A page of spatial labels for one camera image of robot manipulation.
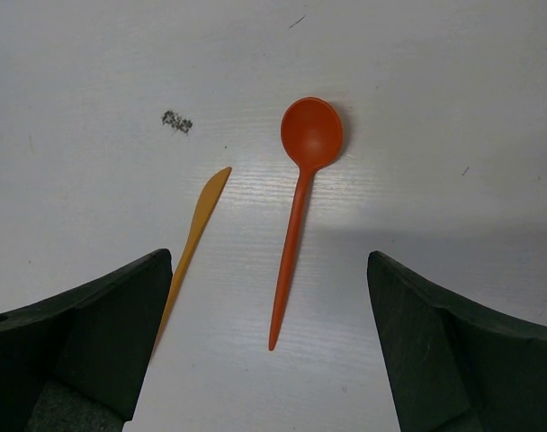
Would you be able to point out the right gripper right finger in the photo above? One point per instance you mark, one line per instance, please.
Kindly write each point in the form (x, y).
(452, 363)

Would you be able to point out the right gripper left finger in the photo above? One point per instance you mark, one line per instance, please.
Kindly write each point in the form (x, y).
(76, 361)

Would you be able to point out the orange plastic spoon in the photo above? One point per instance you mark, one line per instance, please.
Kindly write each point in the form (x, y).
(312, 137)

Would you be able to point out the yellow plastic knife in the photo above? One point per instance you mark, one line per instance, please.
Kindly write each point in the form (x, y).
(204, 208)

